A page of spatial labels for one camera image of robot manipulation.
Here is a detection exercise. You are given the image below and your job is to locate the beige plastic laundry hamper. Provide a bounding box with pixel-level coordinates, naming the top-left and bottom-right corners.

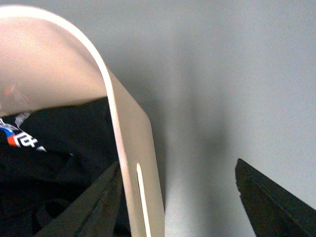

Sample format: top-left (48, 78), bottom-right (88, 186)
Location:
top-left (0, 5), bottom-right (165, 237)

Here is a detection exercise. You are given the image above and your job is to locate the black printed t-shirt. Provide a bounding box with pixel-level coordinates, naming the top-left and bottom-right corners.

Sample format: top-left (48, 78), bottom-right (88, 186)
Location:
top-left (0, 97), bottom-right (131, 237)

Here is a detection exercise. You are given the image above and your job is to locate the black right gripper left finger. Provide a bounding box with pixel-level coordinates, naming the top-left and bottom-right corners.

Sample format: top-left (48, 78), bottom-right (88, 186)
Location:
top-left (35, 161), bottom-right (122, 237)

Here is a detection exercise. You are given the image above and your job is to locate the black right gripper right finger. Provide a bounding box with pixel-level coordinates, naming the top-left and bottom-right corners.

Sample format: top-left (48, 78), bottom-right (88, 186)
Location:
top-left (235, 158), bottom-right (316, 237)

